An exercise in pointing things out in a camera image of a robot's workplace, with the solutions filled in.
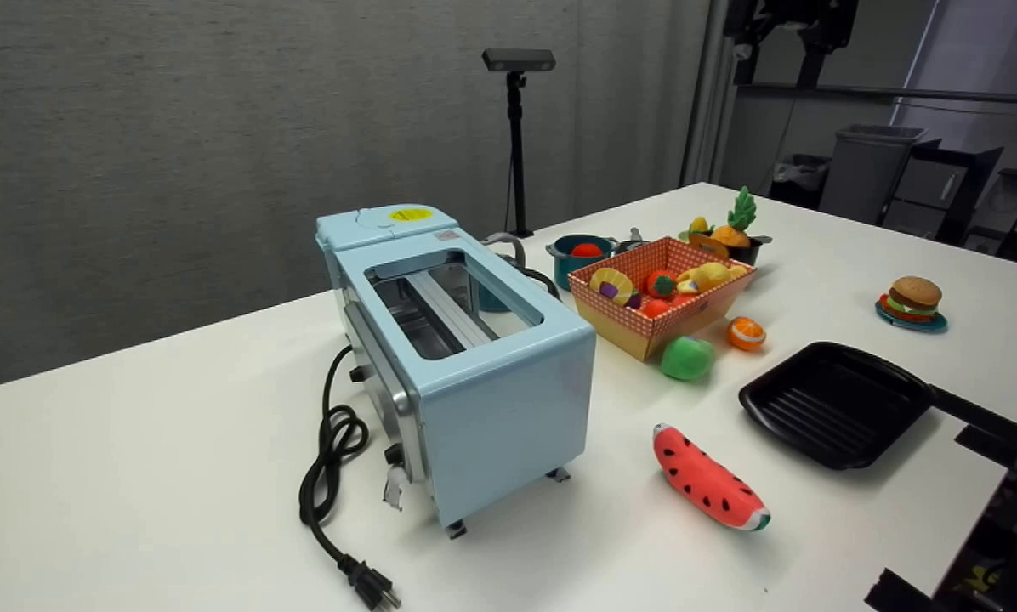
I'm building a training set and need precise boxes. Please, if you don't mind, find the yellow toy banana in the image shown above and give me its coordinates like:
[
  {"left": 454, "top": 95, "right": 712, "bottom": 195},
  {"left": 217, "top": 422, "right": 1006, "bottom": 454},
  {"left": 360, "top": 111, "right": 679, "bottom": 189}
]
[{"left": 674, "top": 257, "right": 752, "bottom": 297}]

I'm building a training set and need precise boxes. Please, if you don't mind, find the orange cardboard basket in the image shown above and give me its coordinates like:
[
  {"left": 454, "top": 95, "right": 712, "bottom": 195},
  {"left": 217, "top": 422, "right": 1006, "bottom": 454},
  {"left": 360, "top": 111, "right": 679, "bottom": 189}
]
[{"left": 566, "top": 233, "right": 760, "bottom": 364}]

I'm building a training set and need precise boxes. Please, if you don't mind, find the black ridged plastic tray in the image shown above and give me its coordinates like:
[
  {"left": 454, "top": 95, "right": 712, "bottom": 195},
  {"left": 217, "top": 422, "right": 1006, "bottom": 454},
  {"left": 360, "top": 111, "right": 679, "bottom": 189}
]
[{"left": 735, "top": 341, "right": 940, "bottom": 473}]

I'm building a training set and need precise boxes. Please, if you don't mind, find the teal toy pot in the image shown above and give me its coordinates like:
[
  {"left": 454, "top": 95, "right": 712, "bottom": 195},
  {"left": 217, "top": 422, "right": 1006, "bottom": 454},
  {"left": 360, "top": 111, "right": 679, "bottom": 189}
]
[{"left": 544, "top": 230, "right": 622, "bottom": 294}]

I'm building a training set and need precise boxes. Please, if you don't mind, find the light blue toaster oven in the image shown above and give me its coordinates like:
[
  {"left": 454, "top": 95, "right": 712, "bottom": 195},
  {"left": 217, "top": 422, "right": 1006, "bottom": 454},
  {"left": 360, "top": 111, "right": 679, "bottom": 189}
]
[{"left": 314, "top": 201, "right": 598, "bottom": 545}]

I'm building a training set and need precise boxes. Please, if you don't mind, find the yellow round toy slice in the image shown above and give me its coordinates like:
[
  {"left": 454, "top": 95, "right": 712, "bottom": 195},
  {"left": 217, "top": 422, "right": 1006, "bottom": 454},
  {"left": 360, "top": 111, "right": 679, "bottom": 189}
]
[{"left": 589, "top": 265, "right": 640, "bottom": 306}]

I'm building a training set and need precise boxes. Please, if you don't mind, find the orange red toy piece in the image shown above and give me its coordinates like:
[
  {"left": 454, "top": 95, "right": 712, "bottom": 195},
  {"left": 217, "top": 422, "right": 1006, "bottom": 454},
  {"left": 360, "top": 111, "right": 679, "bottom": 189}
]
[{"left": 635, "top": 294, "right": 677, "bottom": 324}]

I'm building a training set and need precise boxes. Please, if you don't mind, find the red toy fruit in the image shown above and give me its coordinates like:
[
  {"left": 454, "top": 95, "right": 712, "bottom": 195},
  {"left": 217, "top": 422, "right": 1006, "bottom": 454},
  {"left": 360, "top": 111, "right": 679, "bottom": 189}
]
[{"left": 640, "top": 270, "right": 679, "bottom": 301}]

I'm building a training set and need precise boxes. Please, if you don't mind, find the green round toy vegetable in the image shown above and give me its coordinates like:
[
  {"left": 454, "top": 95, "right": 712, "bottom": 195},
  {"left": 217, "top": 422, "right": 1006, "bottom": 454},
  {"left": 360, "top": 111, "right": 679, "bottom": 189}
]
[{"left": 657, "top": 334, "right": 720, "bottom": 389}]

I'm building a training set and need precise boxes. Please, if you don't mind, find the toy orange half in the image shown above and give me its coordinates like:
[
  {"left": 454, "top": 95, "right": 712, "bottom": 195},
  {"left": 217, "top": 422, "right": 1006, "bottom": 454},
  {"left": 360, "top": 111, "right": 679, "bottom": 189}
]
[{"left": 724, "top": 314, "right": 772, "bottom": 355}]

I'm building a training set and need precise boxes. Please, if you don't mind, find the toy pineapple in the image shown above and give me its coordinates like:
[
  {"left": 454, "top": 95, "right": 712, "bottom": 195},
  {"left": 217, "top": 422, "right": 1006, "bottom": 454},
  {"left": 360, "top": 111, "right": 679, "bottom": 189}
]
[{"left": 707, "top": 182, "right": 762, "bottom": 256}]

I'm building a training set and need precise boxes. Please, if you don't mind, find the small black toy pot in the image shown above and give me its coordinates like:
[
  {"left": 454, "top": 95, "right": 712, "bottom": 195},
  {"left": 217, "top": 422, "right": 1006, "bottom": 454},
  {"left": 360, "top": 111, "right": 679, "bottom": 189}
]
[{"left": 688, "top": 229, "right": 777, "bottom": 270}]

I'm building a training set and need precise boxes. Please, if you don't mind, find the red watermelon slice toy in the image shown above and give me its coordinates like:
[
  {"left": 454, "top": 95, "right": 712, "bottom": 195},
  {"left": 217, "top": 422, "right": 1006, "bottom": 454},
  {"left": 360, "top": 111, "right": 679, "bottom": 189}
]
[{"left": 649, "top": 422, "right": 777, "bottom": 538}]

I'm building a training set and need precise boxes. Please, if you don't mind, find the grey waste bin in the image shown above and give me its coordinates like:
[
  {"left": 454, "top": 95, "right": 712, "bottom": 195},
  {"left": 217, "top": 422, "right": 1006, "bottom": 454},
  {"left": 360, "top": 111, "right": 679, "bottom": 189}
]
[{"left": 820, "top": 121, "right": 925, "bottom": 223}]

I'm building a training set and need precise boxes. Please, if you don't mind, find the black overhead equipment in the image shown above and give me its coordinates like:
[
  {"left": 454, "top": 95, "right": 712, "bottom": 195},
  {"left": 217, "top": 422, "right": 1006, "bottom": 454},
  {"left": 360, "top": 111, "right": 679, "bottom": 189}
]
[{"left": 720, "top": 0, "right": 865, "bottom": 90}]

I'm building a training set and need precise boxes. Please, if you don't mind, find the toy hamburger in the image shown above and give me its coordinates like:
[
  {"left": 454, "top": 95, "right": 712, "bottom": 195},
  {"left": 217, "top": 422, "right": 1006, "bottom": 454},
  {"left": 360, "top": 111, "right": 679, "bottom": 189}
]
[{"left": 879, "top": 271, "right": 947, "bottom": 324}]

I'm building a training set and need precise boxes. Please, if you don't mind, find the small teal plate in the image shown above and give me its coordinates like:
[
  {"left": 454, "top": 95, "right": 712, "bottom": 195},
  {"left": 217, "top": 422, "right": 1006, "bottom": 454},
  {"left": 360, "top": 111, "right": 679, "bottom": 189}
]
[{"left": 875, "top": 297, "right": 951, "bottom": 338}]

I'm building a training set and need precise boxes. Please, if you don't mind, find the black background desk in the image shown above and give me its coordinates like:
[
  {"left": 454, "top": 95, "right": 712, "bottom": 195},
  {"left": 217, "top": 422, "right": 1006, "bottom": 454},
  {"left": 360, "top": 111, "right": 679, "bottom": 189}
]
[{"left": 886, "top": 139, "right": 1006, "bottom": 248}]

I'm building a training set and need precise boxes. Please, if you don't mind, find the long black tape strip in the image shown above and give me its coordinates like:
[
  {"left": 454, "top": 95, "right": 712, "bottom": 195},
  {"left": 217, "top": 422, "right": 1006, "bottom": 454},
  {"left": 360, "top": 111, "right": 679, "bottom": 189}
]
[{"left": 930, "top": 384, "right": 1017, "bottom": 440}]

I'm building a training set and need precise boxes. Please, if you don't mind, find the short black tape strip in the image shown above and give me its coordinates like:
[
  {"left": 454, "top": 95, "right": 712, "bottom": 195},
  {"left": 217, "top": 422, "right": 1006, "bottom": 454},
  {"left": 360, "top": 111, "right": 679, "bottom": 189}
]
[{"left": 955, "top": 418, "right": 1017, "bottom": 467}]

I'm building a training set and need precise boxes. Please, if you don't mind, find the black camera stand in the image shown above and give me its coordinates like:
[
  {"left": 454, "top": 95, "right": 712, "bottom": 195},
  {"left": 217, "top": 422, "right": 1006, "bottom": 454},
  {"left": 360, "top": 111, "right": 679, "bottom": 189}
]
[{"left": 500, "top": 68, "right": 535, "bottom": 239}]

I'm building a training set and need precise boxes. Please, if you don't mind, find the black power cord with plug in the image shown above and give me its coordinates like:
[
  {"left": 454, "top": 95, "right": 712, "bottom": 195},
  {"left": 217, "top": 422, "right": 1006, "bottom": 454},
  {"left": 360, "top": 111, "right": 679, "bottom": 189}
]
[{"left": 297, "top": 343, "right": 406, "bottom": 612}]

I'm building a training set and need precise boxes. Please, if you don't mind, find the black stereo camera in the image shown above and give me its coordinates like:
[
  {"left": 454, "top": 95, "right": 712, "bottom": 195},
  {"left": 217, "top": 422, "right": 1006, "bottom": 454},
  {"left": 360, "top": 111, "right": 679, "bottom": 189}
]
[{"left": 480, "top": 43, "right": 558, "bottom": 74}]

